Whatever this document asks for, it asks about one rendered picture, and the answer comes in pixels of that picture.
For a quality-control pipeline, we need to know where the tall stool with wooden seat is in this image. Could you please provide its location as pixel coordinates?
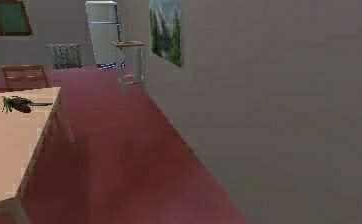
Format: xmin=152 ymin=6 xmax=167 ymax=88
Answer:
xmin=111 ymin=40 xmax=147 ymax=95

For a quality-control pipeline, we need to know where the framed mountain forest picture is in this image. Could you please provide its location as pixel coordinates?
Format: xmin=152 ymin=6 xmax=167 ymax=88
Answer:
xmin=149 ymin=0 xmax=185 ymax=68

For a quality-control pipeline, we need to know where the white fridge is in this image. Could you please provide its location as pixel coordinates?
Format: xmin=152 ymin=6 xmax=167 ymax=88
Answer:
xmin=85 ymin=0 xmax=126 ymax=70

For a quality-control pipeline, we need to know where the grey speckled radiator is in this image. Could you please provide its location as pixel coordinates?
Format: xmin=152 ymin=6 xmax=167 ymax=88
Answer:
xmin=46 ymin=42 xmax=83 ymax=70

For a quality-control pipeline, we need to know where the brown wooden chair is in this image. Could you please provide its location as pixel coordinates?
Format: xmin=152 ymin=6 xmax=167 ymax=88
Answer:
xmin=1 ymin=64 xmax=52 ymax=90

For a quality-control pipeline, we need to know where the dark plant with green leaves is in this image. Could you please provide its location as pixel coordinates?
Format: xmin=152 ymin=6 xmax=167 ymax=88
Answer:
xmin=1 ymin=95 xmax=53 ymax=115

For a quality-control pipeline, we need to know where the pale wooden table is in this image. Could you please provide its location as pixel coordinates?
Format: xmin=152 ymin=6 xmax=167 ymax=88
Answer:
xmin=0 ymin=86 xmax=75 ymax=224

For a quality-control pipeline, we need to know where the brown framed window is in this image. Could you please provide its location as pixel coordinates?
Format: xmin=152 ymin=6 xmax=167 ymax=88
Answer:
xmin=0 ymin=0 xmax=34 ymax=37

